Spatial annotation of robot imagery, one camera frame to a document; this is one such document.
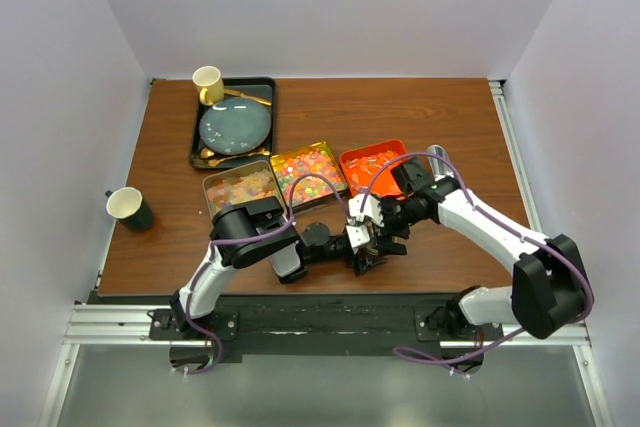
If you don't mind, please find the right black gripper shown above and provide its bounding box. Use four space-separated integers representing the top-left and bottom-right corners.
370 196 425 257

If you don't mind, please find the orange box of lollipops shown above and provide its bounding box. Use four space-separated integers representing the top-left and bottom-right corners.
339 139 407 196

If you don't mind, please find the gold tin of gummy candies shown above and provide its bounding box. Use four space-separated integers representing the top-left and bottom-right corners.
270 141 348 213

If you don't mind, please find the metal candy scoop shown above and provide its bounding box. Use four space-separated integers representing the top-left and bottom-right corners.
427 144 454 180

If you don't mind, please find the silver tin of popsicle candies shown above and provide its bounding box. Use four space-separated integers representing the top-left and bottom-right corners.
202 160 284 217

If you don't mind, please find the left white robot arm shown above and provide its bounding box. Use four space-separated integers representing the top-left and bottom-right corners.
170 194 384 339

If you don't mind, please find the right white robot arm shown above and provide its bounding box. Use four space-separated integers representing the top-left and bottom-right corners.
381 157 594 340

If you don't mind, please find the gold fork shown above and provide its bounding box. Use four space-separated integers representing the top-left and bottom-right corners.
189 157 249 170

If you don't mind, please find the black serving tray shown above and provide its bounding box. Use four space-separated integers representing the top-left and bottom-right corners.
188 77 277 171

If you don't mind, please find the blue-grey plate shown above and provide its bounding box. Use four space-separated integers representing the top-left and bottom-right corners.
199 98 272 153

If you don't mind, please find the gold spoon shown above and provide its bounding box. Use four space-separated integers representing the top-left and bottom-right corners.
199 147 271 163

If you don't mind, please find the yellow mug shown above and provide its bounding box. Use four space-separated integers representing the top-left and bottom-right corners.
192 66 225 106

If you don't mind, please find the dark green paper cup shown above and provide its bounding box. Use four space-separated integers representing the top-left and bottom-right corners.
105 187 154 232

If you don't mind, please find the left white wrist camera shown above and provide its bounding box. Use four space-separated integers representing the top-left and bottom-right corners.
345 218 371 253

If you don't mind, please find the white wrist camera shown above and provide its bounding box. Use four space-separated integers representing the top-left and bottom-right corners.
348 193 384 227
345 218 371 253

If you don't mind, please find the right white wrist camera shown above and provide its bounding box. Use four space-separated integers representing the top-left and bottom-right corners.
348 193 384 227

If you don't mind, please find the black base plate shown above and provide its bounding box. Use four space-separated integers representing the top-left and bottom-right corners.
148 292 505 364

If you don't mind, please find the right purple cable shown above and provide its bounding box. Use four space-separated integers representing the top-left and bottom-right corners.
359 152 596 366

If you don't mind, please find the purple cable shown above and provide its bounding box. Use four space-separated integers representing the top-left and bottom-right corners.
359 152 596 366
179 174 356 376

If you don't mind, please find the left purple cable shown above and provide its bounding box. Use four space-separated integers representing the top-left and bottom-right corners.
179 174 356 376

